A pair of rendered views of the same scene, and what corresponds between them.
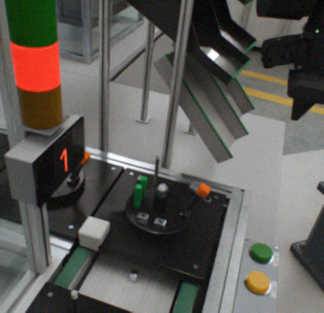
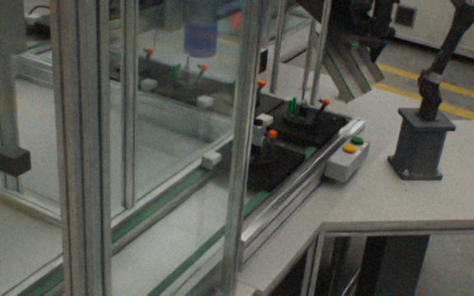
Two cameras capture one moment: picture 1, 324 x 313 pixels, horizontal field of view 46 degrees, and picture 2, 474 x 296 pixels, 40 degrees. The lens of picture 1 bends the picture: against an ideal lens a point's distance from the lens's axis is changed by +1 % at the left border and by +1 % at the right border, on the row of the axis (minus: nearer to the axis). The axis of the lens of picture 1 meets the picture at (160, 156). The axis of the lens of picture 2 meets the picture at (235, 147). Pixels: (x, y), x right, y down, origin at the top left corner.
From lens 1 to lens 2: 1.55 m
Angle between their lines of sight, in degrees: 14
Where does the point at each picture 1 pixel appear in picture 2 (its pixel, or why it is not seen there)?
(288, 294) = (375, 174)
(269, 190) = (388, 135)
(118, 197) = (279, 112)
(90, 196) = (262, 109)
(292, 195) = not seen: hidden behind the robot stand
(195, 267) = (317, 139)
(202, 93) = (341, 60)
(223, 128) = (355, 85)
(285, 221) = (391, 149)
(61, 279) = not seen: hidden behind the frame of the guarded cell
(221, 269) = (332, 143)
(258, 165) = (387, 122)
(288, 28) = not seen: outside the picture
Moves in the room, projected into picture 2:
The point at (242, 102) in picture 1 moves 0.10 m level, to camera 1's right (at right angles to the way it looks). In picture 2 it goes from (376, 73) to (401, 78)
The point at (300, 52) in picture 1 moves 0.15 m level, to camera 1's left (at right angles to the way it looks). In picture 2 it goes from (369, 27) to (322, 20)
